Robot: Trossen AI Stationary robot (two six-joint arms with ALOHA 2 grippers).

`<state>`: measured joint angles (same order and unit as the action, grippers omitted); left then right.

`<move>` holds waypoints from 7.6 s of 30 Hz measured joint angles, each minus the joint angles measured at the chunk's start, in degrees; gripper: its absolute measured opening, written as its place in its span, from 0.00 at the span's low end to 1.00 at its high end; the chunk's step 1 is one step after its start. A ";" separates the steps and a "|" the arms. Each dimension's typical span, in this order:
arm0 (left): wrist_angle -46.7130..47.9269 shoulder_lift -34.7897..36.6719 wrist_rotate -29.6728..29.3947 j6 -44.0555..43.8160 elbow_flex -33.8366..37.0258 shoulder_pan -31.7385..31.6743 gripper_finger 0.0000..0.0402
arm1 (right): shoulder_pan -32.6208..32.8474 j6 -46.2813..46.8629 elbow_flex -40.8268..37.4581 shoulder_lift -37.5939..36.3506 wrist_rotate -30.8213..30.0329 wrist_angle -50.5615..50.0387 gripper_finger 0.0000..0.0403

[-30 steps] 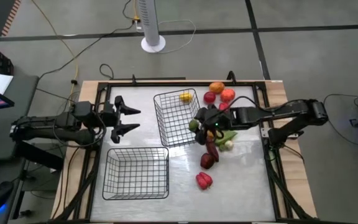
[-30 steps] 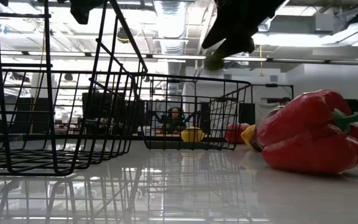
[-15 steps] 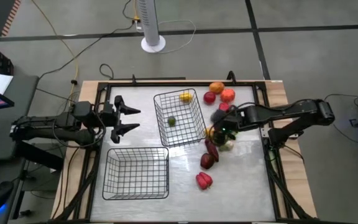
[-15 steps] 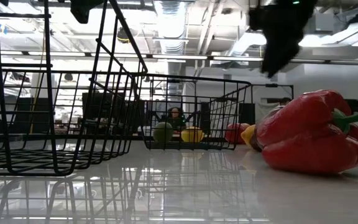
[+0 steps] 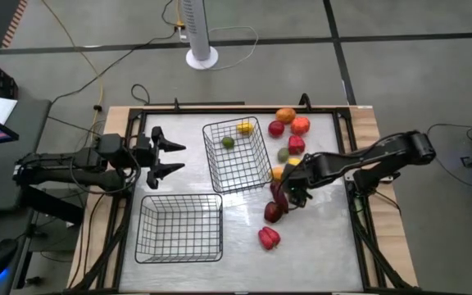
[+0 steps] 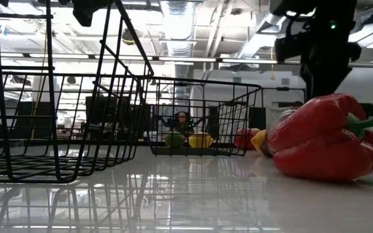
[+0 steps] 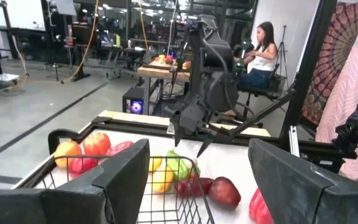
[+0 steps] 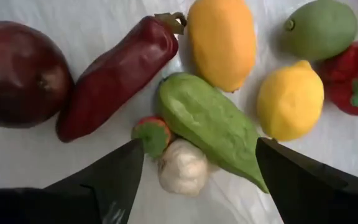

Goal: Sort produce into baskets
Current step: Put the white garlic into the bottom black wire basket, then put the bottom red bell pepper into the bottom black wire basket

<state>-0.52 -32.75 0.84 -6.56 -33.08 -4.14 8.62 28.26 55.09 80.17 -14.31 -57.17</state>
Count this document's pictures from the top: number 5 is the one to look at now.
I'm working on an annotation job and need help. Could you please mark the grey desk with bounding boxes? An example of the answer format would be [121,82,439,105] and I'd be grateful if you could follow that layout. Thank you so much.
[0,98,52,295]

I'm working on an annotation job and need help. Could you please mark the black table frame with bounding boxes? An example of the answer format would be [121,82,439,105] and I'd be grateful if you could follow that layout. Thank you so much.
[66,96,420,295]

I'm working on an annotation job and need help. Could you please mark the black cable loop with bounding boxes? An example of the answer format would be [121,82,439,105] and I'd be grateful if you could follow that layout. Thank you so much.
[130,83,152,106]

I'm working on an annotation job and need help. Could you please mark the small yellow fruit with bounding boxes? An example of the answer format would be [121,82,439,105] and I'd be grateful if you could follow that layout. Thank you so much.
[236,121,255,136]

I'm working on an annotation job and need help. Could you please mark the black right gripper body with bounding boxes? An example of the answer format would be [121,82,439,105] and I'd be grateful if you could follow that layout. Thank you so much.
[283,166,317,208]

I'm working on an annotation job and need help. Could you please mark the white cable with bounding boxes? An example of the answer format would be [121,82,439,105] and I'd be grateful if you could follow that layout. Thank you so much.
[207,25,259,71]

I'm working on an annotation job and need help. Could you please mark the orange bell pepper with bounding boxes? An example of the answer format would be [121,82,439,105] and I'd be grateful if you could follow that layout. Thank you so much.
[275,107,297,125]

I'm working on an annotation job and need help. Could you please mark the red apple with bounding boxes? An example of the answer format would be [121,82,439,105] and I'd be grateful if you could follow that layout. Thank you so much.
[267,120,286,138]

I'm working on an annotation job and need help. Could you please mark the white tower fan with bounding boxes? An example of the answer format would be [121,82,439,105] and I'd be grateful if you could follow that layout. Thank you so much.
[179,0,220,70]

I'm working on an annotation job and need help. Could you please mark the thin black cable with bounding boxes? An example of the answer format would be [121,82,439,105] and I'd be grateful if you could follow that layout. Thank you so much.
[425,121,472,190]

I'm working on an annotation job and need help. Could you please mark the dark red chili pepper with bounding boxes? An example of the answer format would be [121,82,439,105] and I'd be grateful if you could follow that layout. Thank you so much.
[269,180,290,214]

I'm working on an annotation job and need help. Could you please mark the dark red plum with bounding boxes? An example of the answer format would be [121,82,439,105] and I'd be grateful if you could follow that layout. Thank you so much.
[263,201,284,225]

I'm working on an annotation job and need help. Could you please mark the yellow cable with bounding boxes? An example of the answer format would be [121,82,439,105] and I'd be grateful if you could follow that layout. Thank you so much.
[41,0,105,148]

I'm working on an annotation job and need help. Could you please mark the red bell pepper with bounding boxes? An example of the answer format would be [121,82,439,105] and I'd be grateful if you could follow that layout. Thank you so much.
[287,134,306,156]
[257,225,282,251]

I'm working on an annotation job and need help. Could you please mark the black wire basket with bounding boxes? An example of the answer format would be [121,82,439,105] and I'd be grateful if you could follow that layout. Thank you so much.
[202,116,275,195]
[134,193,225,264]

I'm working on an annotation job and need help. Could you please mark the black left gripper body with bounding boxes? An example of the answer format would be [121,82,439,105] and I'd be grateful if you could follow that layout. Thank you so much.
[135,125,165,190]

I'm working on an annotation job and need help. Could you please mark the long black floor cable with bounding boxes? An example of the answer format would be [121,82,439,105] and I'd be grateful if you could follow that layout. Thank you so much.
[49,0,179,107]

